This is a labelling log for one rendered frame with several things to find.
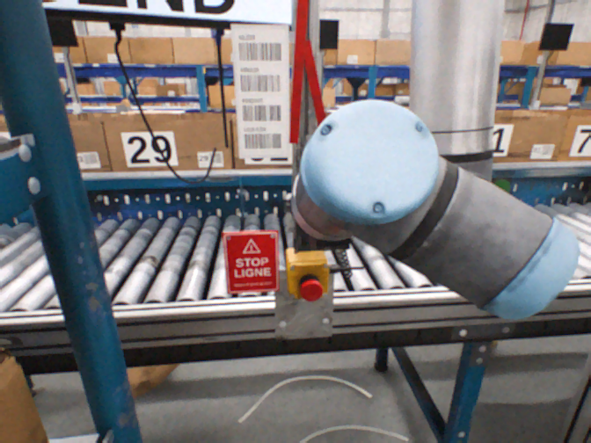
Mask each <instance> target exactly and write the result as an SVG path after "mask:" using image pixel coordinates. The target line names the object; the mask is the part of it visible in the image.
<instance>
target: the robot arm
mask: <svg viewBox="0 0 591 443"><path fill-rule="evenodd" d="M505 2H506V0H412V23H411V79H410V102H409V111H408V110H406V109H404V107H403V106H401V105H397V104H394V103H391V102H386V101H382V100H362V101H357V102H353V103H350V104H347V105H346V106H344V107H341V108H340V109H338V110H336V111H335V112H333V113H332V115H329V116H328V117H327V118H326V119H325V120H324V121H323V122H322V123H321V125H320V127H318V128H317V130H316V132H315V133H314V134H307V135H305V141H304V152H303V156H302V161H301V169H300V173H299V175H298V176H297V178H296V181H295V183H294V186H293V190H292V194H291V200H286V202H285V203H284V206H285V214H286V213H290V214H292V218H293V219H294V222H295V236H294V237H293V247H294V254H297V253H299V252H307V251H324V252H327V251H335V250H339V252H343V251H346V250H348V251H349V249H350V238H349V237H350V236H354V238H356V239H358V240H361V241H362V242H364V243H366V244H367V245H370V246H372V247H374V248H376V250H377V251H380V252H382V253H384V254H386V255H388V256H389V257H391V258H395V259H396V261H398V262H399V263H400V264H403V265H406V266H408V267H409V268H411V269H413V270H415V272H417V273H419V274H421V275H424V276H426V277H427V278H429V279H431V280H433V281H434V282H435V283H437V284H439V285H441V286H442V287H446V288H447V289H449V290H450V291H452V293H455V294H458V295H459V296H461V297H463V298H465V299H466V300H468V301H471V303H474V304H475V305H477V308H478V309H480V310H487V311H489V313H491V314H494V315H496V316H498V317H500V318H504V319H509V320H515V319H522V318H526V317H529V316H532V315H534V314H536V313H538V312H540V311H541V310H543V309H544V308H546V307H547V306H548V305H549V304H550V303H551V302H552V301H554V300H556V298H557V297H558V294H559V293H561V292H562V291H563V290H565V287H566V286H567V284H568V283H569V281H570V279H571V278H572V276H573V273H574V272H575V270H576V268H577V264H578V261H579V255H580V247H579V242H578V239H577V237H576V236H575V235H574V234H573V232H572V231H571V230H570V229H569V228H567V227H564V226H563V225H561V224H560V223H559V220H558V218H556V217H553V216H552V217H548V216H547V215H544V214H541V213H540V211H538V210H536V209H534V208H533V207H530V206H528V205H527V204H524V203H522V202H520V200H518V199H517V198H515V197H513V196H511V195H510V194H508V193H507V192H503V191H502V190H500V188H499V187H498V186H496V185H495V184H493V183H492V182H491V181H492V170H493V148H494V147H495V145H493V121H494V120H495V110H496V99H497V88H498V77H499V67H500V46H501V35H503V24H504V13H505ZM300 244H301V245H300Z"/></svg>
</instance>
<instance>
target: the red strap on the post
mask: <svg viewBox="0 0 591 443"><path fill-rule="evenodd" d="M308 6H309V0H297V14H296V31H295V47H294V63H293V78H292V95H291V111H290V127H289V143H297V144H298V143H299V130H300V116H301V102H302V88H303V62H304V66H305V69H307V75H308V79H309V84H310V91H311V96H312V101H313V105H314V110H315V114H316V119H317V127H320V125H321V123H322V122H323V121H324V120H325V119H326V116H325V108H324V102H323V98H322V93H321V88H320V84H319V79H317V70H316V65H315V61H314V56H313V52H312V46H311V42H310V40H308V41H305V34H307V20H308Z"/></svg>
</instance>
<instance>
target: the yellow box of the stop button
mask: <svg viewBox="0 0 591 443"><path fill-rule="evenodd" d="M286 261H287V284H288V293H289V297H290V298H292V299H294V298H296V299H303V297H302V296H301V295H300V287H301V285H302V283H304V282H305V281H307V280H316V281H318V282H319V283H321V284H322V286H323V289H324V292H323V295H322V296H321V298H322V297H325V296H327V295H328V279H329V273H338V272H340V270H363V269H364V267H363V266H354V267H340V266H339V265H328V260H327V257H326V255H325V253H324V251H307V252H299V253H297V254H294V248H288V249H287V250H286Z"/></svg>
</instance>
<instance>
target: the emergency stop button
mask: <svg viewBox="0 0 591 443"><path fill-rule="evenodd" d="M323 292H324V289H323V286H322V284H321V283H319V282H318V281H316V280H307V281H305V282H304V283H302V285H301V287H300V295H301V296H302V297H303V298H304V300H305V301H309V302H314V301H317V300H319V298H321V296H322V295H323Z"/></svg>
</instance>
